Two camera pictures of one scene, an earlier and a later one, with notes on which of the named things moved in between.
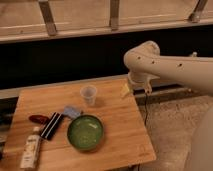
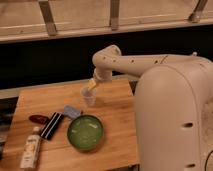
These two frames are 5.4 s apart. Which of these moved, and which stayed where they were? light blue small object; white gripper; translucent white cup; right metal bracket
Moved: white gripper
Stayed: light blue small object; right metal bracket; translucent white cup
